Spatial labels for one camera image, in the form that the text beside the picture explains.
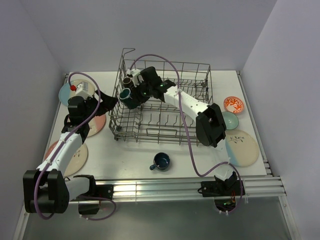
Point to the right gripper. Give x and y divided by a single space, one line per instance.
135 93

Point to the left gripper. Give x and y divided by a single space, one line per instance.
110 100

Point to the dark green mug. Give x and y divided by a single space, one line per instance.
124 95

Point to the dark blue mug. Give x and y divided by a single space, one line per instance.
161 162

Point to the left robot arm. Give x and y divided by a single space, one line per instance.
45 190

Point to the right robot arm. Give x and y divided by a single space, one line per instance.
210 127

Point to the pink and cream plate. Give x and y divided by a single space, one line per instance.
96 125

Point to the blue and cream plate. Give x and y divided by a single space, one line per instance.
65 93

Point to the pink cream plate near edge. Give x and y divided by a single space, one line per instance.
76 162

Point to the orange patterned bowl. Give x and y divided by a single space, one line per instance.
233 104

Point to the light green bowl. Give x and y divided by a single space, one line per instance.
231 120

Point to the blue cream plate right side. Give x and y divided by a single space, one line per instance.
241 147

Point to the grey wire dish rack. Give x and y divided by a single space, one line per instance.
156 121

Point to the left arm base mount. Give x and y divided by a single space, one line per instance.
101 193

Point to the aluminium rail frame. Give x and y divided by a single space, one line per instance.
263 212

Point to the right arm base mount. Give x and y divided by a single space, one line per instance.
226 196

